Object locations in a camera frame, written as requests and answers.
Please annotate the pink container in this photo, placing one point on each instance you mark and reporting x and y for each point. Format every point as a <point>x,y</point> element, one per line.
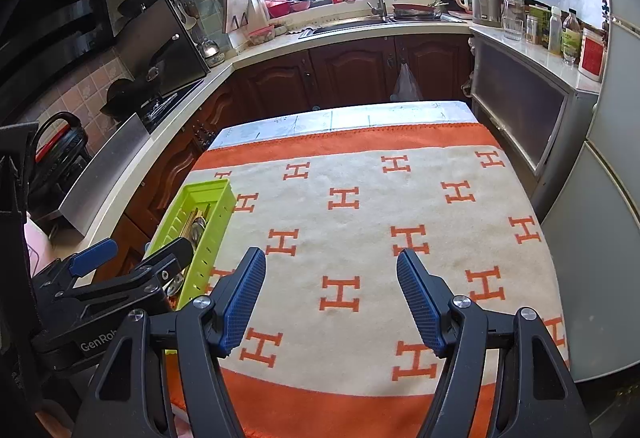
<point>37,248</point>

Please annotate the small steel teapot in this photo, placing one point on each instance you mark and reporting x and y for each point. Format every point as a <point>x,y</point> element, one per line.
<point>210,51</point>

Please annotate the white kitchen countertop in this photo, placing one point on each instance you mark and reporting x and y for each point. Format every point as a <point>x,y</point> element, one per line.
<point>280,43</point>

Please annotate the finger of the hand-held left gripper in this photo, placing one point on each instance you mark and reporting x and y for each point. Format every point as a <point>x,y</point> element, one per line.
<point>92,255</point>
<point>160,263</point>

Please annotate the white bottle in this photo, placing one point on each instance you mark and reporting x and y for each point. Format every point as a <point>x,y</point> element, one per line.
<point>555,31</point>

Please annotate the green plastic utensil tray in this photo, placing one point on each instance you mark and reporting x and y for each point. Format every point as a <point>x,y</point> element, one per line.
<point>217,228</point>

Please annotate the grey refrigerator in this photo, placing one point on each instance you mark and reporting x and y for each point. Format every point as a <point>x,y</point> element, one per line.
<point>610,168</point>

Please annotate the glass jar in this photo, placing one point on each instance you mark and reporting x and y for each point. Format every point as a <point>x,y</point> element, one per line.
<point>536,28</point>

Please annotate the hanging plastic bag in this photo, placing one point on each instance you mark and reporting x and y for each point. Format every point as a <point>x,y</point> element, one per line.
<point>405,86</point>

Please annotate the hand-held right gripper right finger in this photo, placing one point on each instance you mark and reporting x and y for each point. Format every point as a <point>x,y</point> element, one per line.
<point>422,303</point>

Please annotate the red colander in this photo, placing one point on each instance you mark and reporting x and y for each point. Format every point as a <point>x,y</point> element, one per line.
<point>285,7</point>

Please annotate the brown wooden chopstick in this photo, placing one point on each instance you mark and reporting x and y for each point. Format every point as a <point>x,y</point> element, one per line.
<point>191,215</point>

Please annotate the orange white printed blanket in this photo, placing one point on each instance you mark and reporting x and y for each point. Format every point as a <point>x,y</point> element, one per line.
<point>370,198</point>

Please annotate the glass pitcher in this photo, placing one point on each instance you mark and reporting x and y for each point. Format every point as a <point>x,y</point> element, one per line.
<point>512,18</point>

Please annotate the grey cabinet frosted door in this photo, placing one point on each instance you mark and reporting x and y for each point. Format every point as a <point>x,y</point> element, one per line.
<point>520,93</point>

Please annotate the black wok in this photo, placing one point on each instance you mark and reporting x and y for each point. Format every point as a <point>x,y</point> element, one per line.
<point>127,98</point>

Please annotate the red canister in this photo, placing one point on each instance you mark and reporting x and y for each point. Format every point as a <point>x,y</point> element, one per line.
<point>591,56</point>

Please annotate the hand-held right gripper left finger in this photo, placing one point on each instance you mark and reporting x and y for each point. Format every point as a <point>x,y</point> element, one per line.
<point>245,298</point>

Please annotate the black gas stove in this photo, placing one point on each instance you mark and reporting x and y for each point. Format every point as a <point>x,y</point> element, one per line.
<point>167,106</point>

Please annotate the stainless steel splash panel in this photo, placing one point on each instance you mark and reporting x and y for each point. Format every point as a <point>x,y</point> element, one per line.
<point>100,188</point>

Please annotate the red pan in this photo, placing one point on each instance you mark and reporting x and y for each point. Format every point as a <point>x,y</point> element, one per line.
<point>417,9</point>

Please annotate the green label bottle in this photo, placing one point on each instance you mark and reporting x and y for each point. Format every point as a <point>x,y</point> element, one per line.
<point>571,41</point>

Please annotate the black range hood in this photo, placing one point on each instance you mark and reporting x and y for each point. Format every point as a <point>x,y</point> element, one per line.
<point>50,18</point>

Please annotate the steel sink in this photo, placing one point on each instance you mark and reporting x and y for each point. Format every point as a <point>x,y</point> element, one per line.
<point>360,24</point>

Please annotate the wooden cutting board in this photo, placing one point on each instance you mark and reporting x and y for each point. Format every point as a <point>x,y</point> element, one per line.
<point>236,11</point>

